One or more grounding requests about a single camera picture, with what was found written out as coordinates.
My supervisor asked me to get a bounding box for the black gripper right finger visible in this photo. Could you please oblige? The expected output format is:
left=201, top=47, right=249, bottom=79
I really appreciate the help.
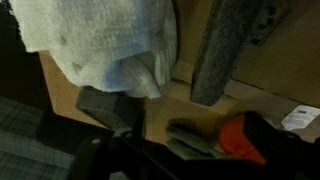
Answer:
left=242, top=111, right=320, bottom=180

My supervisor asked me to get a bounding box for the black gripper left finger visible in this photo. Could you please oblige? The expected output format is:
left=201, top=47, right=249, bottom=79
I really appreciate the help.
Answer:
left=66, top=109, right=181, bottom=180

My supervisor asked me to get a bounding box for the red plush vegetable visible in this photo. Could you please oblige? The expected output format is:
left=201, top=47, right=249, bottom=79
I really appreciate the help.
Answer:
left=218, top=113, right=268, bottom=167

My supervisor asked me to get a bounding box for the white towel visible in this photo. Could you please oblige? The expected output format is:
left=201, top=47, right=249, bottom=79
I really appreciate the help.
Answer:
left=9, top=0, right=178, bottom=100

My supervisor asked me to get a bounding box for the dark grey block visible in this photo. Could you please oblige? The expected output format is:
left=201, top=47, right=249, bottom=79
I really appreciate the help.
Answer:
left=189, top=0, right=268, bottom=107

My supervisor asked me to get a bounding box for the large cardboard box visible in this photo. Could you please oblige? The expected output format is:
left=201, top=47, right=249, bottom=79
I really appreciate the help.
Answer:
left=38, top=0, right=320, bottom=148

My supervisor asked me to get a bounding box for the small white scrap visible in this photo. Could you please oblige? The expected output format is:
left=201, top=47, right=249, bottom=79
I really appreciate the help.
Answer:
left=280, top=104, right=320, bottom=132

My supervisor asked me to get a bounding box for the green plaid couch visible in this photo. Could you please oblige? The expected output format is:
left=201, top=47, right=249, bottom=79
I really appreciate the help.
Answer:
left=0, top=95, right=76, bottom=180

